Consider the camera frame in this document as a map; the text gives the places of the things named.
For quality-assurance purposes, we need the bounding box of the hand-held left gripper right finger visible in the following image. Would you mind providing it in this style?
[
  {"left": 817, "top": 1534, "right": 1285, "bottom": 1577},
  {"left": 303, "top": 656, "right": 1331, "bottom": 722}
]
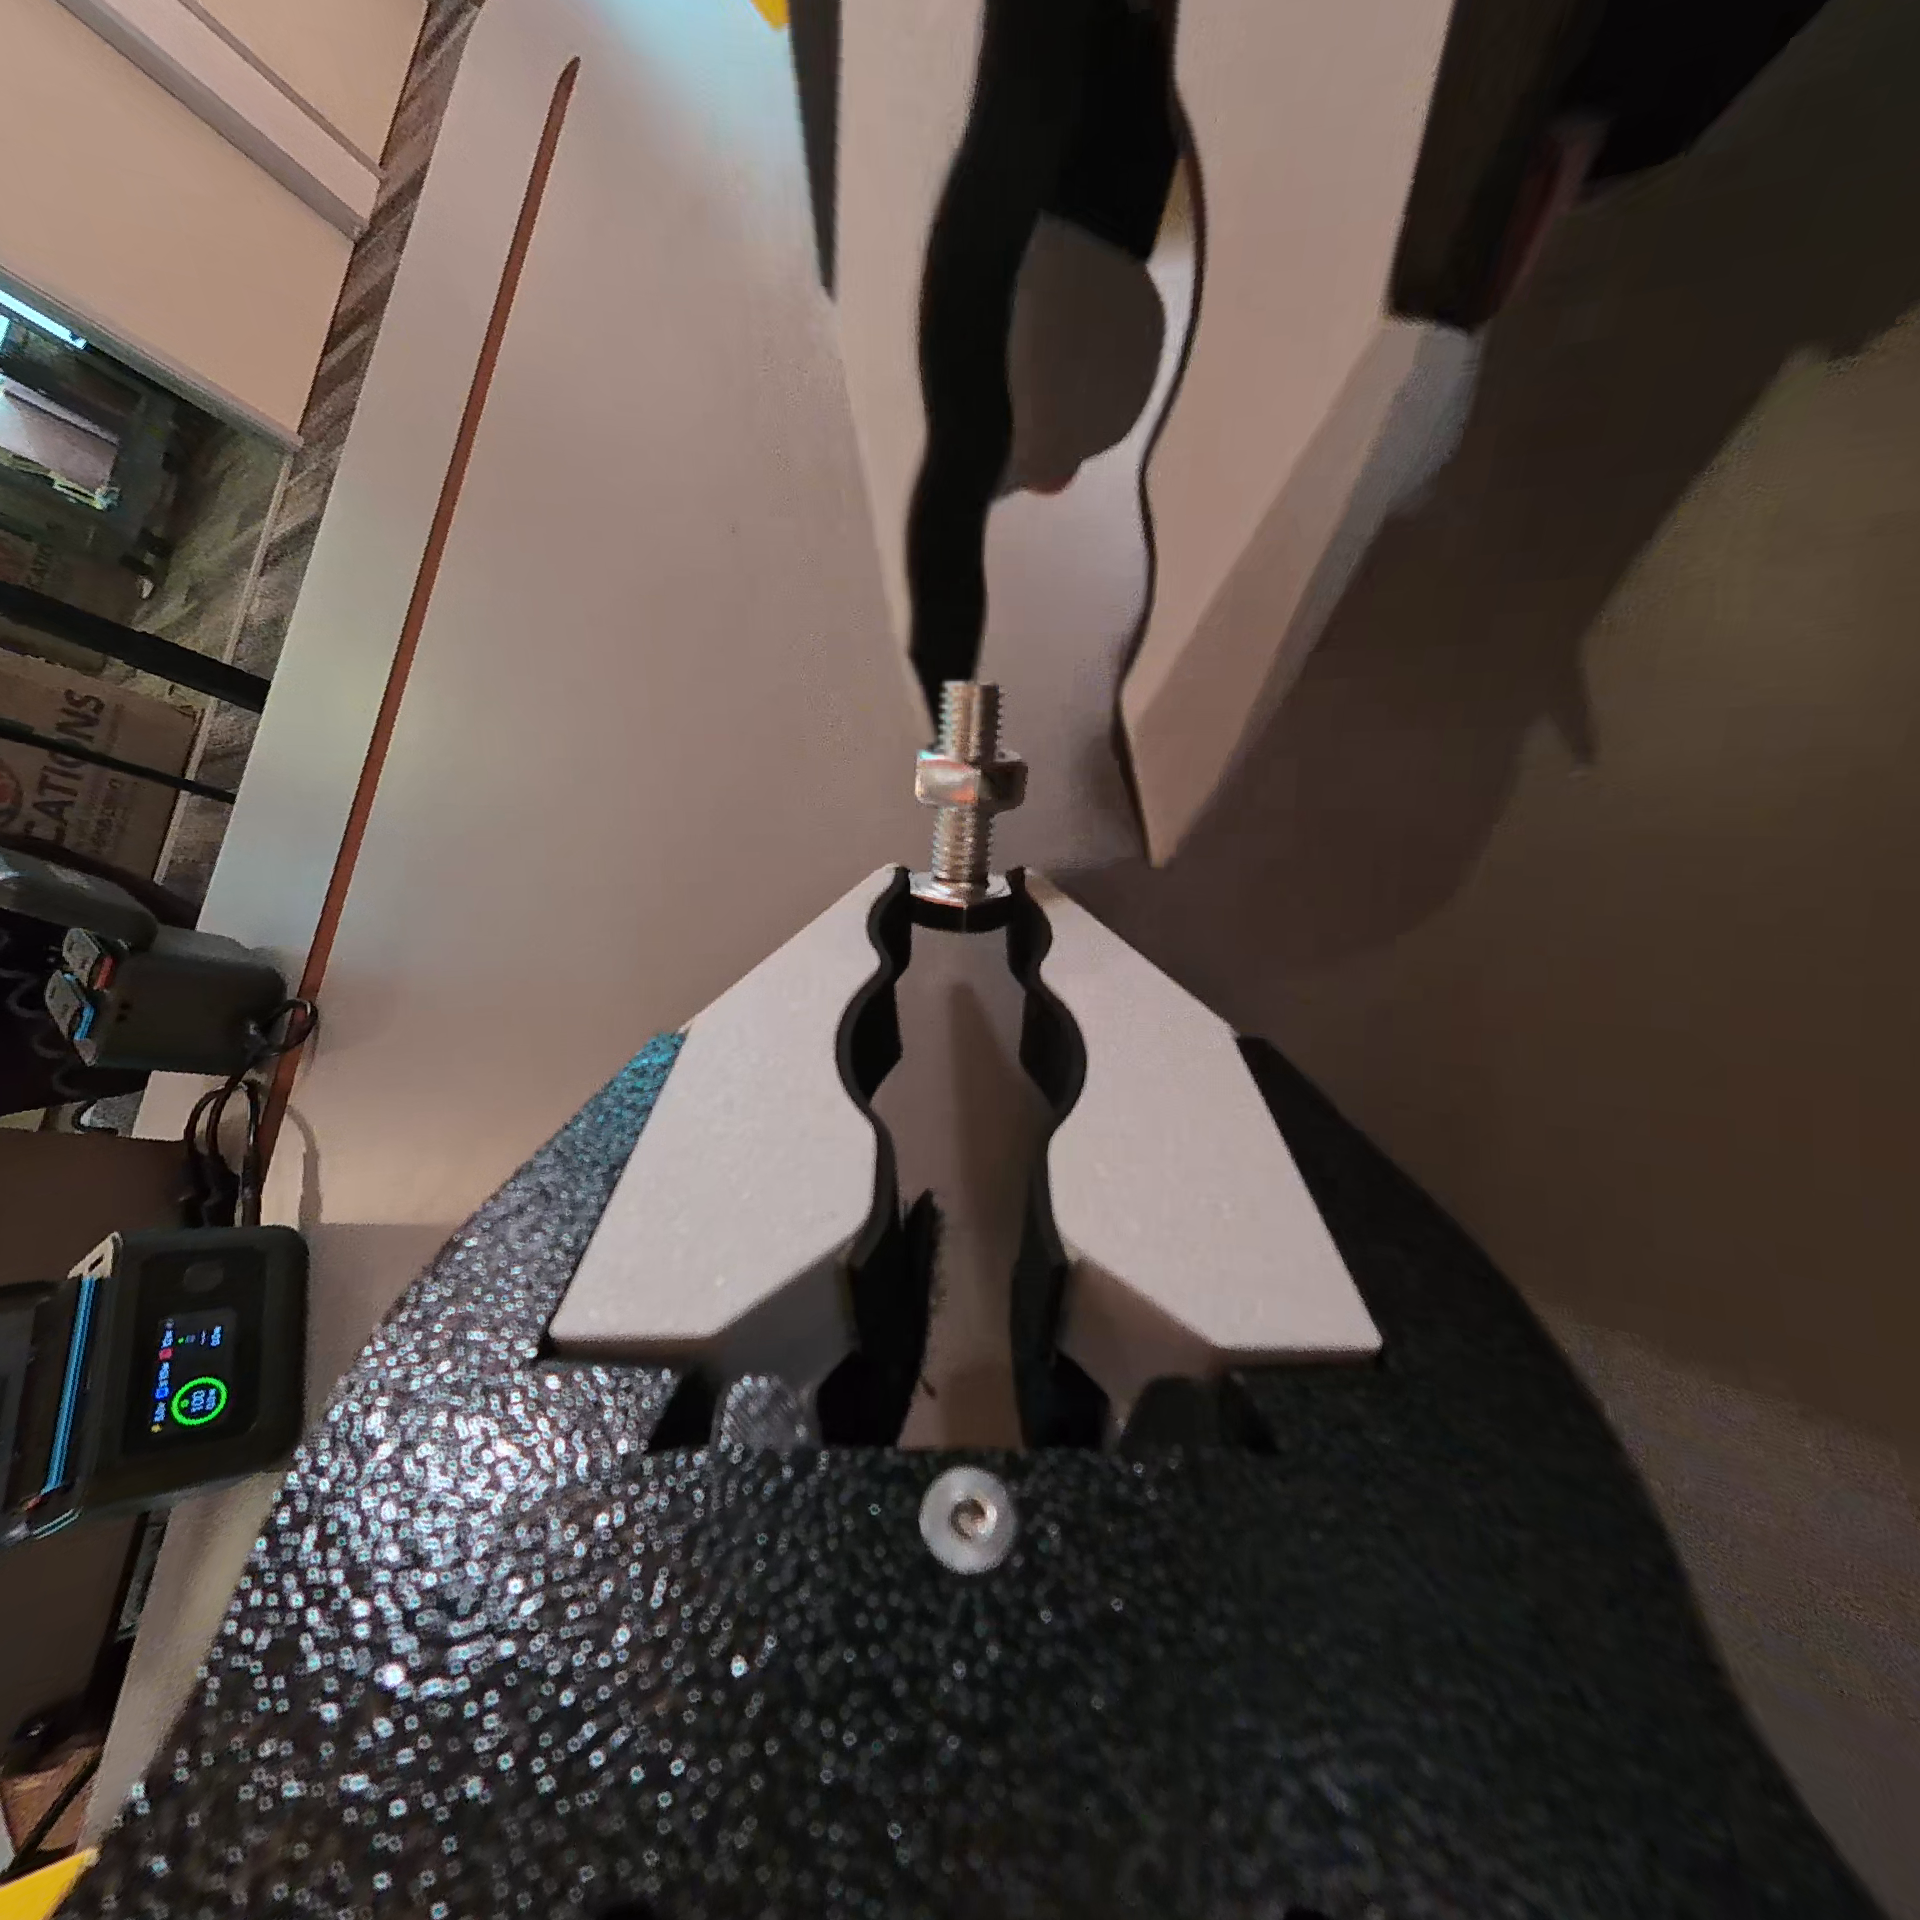
[{"left": 1000, "top": 865, "right": 1384, "bottom": 1414}]

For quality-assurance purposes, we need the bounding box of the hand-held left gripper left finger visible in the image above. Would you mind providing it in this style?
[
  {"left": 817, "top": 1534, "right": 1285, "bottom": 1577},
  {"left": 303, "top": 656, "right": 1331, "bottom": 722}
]
[{"left": 545, "top": 865, "right": 921, "bottom": 1407}]

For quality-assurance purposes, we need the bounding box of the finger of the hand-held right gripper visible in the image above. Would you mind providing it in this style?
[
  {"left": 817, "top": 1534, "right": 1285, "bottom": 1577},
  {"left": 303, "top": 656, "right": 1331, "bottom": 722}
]
[
  {"left": 1112, "top": 0, "right": 1491, "bottom": 873},
  {"left": 787, "top": 0, "right": 1208, "bottom": 736}
]

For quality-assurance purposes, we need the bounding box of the silver hex bolt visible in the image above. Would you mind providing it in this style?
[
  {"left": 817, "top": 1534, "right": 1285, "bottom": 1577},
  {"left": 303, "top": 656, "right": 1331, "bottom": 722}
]
[{"left": 918, "top": 678, "right": 1029, "bottom": 914}]

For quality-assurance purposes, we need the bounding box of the silver hex nut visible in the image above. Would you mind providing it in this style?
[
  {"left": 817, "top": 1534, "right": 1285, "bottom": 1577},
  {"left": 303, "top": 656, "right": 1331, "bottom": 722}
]
[{"left": 912, "top": 749, "right": 1029, "bottom": 816}]

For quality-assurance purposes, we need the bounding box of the black power station with screen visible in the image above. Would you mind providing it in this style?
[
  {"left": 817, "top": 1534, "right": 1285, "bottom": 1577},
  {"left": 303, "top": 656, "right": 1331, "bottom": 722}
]
[{"left": 0, "top": 1222, "right": 312, "bottom": 1548}]

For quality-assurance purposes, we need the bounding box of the black battery pack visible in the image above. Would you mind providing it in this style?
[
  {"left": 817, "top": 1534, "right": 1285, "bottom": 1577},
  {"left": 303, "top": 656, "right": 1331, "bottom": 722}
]
[{"left": 40, "top": 920, "right": 291, "bottom": 1074}]

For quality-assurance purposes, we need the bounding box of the cardboard box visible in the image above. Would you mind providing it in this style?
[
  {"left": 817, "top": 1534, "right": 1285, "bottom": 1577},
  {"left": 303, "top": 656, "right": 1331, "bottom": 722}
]
[{"left": 0, "top": 660, "right": 204, "bottom": 886}]

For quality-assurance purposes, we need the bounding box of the white roller blind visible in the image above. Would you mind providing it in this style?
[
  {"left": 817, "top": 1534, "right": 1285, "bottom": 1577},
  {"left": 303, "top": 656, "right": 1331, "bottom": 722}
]
[{"left": 0, "top": 0, "right": 383, "bottom": 442}]

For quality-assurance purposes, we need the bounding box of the black cable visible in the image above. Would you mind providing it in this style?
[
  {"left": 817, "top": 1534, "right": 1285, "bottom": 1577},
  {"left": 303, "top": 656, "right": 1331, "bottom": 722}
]
[{"left": 182, "top": 996, "right": 319, "bottom": 1224}]

